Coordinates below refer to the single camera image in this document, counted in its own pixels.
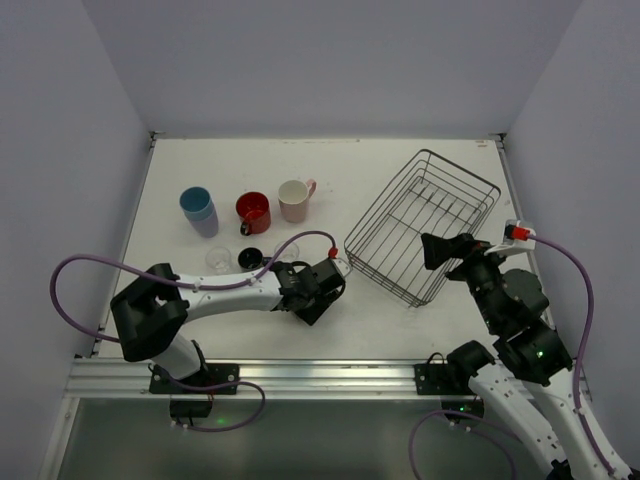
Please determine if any clear glass cup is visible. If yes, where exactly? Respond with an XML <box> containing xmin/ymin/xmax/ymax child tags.
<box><xmin>205</xmin><ymin>246</ymin><xmax>231</xmax><ymax>275</ymax></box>
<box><xmin>274</xmin><ymin>241</ymin><xmax>300</xmax><ymax>263</ymax></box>

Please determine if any dark blue mug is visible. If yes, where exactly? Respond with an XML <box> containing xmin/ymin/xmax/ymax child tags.
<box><xmin>237</xmin><ymin>247</ymin><xmax>271</xmax><ymax>272</ymax></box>

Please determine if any pink mug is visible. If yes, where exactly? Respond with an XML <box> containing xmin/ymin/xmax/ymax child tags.
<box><xmin>278</xmin><ymin>179</ymin><xmax>317</xmax><ymax>223</ymax></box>

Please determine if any red mug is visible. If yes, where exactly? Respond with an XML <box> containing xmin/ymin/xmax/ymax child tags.
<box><xmin>235</xmin><ymin>192</ymin><xmax>271</xmax><ymax>236</ymax></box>

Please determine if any light blue plastic cup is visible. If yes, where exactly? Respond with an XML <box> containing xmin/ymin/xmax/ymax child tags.
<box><xmin>179</xmin><ymin>186</ymin><xmax>214</xmax><ymax>221</ymax></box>

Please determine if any lilac plastic cup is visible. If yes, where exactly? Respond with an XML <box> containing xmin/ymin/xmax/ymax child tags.
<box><xmin>187</xmin><ymin>206</ymin><xmax>219</xmax><ymax>238</ymax></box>

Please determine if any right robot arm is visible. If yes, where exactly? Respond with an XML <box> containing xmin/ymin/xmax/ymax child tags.
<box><xmin>421</xmin><ymin>222</ymin><xmax>639</xmax><ymax>479</ymax></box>

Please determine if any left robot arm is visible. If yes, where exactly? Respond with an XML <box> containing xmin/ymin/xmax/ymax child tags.
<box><xmin>110</xmin><ymin>257</ymin><xmax>350</xmax><ymax>380</ymax></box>

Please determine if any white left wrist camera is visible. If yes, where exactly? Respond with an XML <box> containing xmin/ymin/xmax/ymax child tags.
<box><xmin>333</xmin><ymin>258</ymin><xmax>353</xmax><ymax>278</ymax></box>

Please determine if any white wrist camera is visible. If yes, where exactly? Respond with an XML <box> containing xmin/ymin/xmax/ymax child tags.
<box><xmin>333</xmin><ymin>258</ymin><xmax>353</xmax><ymax>278</ymax></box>
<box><xmin>485</xmin><ymin>219</ymin><xmax>536</xmax><ymax>257</ymax></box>

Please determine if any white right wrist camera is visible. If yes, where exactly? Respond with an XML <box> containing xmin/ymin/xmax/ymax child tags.
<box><xmin>485</xmin><ymin>219</ymin><xmax>536</xmax><ymax>257</ymax></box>

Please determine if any grey wire dish rack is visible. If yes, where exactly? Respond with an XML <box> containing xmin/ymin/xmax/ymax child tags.
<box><xmin>344</xmin><ymin>149</ymin><xmax>501</xmax><ymax>307</ymax></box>

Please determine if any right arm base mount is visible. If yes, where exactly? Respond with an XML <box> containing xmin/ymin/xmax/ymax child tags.
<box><xmin>413</xmin><ymin>341</ymin><xmax>495</xmax><ymax>424</ymax></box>

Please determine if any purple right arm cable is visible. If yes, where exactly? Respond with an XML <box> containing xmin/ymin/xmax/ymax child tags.
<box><xmin>519</xmin><ymin>232</ymin><xmax>619</xmax><ymax>476</ymax></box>

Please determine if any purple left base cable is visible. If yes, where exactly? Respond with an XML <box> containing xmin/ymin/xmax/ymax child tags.
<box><xmin>172</xmin><ymin>375</ymin><xmax>266</xmax><ymax>432</ymax></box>

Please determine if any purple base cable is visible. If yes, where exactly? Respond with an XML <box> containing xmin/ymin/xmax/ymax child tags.
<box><xmin>172</xmin><ymin>375</ymin><xmax>266</xmax><ymax>432</ymax></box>
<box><xmin>408</xmin><ymin>402</ymin><xmax>519</xmax><ymax>480</ymax></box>

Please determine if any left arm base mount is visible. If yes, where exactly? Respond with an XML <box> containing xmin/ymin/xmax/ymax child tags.
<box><xmin>149</xmin><ymin>362</ymin><xmax>240</xmax><ymax>425</ymax></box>

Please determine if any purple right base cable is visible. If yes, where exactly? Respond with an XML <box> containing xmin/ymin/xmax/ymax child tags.
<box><xmin>408</xmin><ymin>402</ymin><xmax>519</xmax><ymax>480</ymax></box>

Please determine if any aluminium mounting rail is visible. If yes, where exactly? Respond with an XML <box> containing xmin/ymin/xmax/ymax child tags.
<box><xmin>64</xmin><ymin>357</ymin><xmax>501</xmax><ymax>401</ymax></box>

